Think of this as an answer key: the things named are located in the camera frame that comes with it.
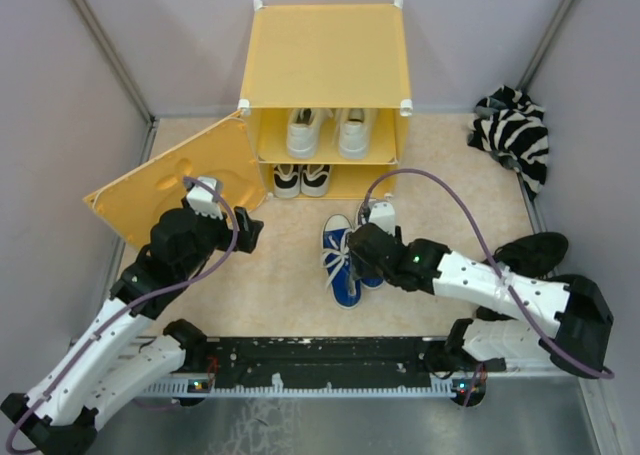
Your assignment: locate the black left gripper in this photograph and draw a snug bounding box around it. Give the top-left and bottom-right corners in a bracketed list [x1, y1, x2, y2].
[176, 195, 262, 282]

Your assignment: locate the blue canvas shoe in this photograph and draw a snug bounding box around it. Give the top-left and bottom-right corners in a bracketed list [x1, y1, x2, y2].
[320, 214, 362, 309]
[353, 198, 396, 291]

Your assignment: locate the black white canvas shoe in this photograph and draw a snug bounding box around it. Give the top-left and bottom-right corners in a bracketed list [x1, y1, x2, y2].
[301, 164, 331, 198]
[273, 164, 300, 199]

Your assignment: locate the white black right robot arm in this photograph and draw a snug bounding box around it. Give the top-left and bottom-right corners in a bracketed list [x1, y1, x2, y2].
[347, 223, 614, 379]

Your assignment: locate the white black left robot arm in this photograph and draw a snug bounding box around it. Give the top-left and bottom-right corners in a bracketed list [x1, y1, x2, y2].
[1, 207, 264, 454]

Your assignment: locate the yellow cabinet door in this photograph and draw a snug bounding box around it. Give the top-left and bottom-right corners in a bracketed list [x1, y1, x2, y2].
[84, 111, 266, 249]

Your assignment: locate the yellow plastic shoe cabinet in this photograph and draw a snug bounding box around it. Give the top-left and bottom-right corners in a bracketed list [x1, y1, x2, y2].
[237, 0, 413, 200]

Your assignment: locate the black sneaker lower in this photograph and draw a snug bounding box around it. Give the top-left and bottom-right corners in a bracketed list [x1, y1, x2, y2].
[475, 275, 596, 326]

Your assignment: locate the black sneaker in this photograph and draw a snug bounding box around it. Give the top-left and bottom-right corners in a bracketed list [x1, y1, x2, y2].
[475, 275, 596, 326]
[493, 232, 569, 278]

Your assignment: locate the black sneaker upper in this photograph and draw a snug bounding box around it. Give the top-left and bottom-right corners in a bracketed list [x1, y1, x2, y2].
[493, 232, 569, 278]

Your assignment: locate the black white striped cloth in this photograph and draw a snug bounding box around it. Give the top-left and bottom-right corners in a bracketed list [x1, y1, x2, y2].
[467, 85, 549, 201]

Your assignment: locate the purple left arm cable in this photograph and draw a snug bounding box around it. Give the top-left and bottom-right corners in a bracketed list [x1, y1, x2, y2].
[3, 175, 239, 451]

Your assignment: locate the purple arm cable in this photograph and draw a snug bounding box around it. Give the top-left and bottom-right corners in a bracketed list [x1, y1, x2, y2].
[362, 168, 615, 380]
[3, 175, 239, 451]

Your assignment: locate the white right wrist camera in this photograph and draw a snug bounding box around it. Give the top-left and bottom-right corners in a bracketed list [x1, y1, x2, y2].
[359, 200, 396, 235]

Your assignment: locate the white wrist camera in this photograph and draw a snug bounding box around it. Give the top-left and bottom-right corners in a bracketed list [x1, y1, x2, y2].
[183, 176, 223, 219]
[359, 200, 396, 235]

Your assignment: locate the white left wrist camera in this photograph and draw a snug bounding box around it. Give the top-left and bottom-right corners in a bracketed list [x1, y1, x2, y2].
[183, 176, 223, 219]

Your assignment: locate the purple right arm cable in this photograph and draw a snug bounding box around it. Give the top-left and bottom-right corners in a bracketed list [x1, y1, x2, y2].
[362, 168, 615, 380]

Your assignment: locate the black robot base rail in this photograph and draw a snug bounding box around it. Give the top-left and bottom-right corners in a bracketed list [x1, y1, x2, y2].
[142, 337, 506, 406]

